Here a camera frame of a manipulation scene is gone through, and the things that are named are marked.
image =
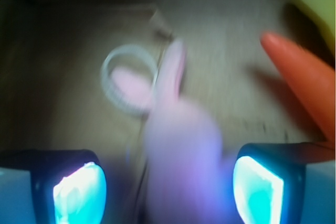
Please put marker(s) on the brown paper bag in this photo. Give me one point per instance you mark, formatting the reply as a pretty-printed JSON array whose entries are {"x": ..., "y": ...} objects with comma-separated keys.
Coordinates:
[{"x": 51, "y": 97}]

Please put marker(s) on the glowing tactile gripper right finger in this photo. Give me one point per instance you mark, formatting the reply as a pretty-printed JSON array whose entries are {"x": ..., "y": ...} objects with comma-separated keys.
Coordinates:
[{"x": 285, "y": 183}]

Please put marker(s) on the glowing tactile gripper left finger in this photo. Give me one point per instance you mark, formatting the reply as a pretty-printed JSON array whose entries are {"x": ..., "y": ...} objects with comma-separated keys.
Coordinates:
[{"x": 52, "y": 186}]

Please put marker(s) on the orange plastic carrot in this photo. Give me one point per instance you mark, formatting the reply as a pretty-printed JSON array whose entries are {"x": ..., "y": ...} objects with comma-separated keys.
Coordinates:
[{"x": 310, "y": 78}]

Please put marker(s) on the pink plush bunny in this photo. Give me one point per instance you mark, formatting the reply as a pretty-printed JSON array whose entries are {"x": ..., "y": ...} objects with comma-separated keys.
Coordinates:
[{"x": 181, "y": 141}]

